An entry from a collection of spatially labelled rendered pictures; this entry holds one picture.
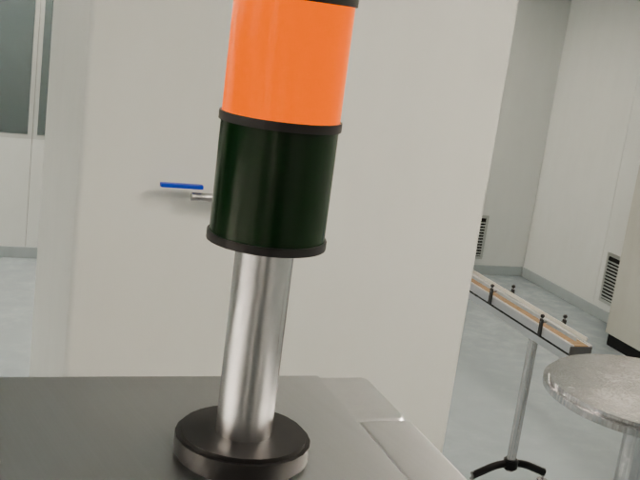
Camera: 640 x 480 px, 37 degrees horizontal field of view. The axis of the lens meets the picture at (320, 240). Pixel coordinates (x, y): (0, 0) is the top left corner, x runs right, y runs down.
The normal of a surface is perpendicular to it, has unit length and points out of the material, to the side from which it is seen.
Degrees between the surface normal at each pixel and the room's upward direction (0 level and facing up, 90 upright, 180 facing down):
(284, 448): 0
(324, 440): 0
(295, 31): 90
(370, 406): 0
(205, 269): 90
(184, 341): 90
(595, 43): 90
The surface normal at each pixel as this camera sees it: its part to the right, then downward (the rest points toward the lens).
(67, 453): 0.13, -0.97
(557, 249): -0.94, -0.04
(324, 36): 0.54, 0.25
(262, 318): 0.20, 0.25
